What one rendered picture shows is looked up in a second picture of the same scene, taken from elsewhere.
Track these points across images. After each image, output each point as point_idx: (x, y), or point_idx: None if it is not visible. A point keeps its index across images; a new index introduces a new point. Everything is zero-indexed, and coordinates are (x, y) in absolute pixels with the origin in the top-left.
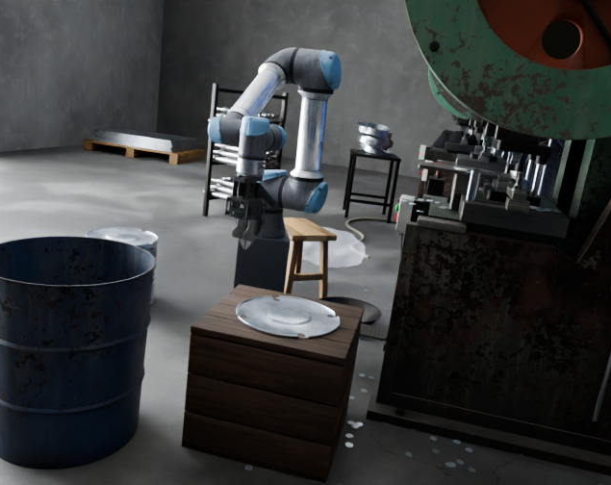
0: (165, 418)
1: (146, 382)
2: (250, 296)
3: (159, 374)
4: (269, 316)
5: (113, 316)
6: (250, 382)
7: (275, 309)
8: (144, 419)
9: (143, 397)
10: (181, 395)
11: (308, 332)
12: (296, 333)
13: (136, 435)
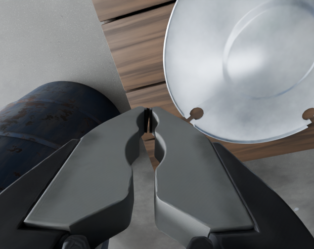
0: (118, 79)
1: (53, 39)
2: (151, 5)
3: (45, 14)
4: (241, 91)
5: (108, 244)
6: None
7: (240, 52)
8: (107, 91)
9: (77, 65)
10: (99, 37)
11: None
12: (300, 113)
13: (120, 110)
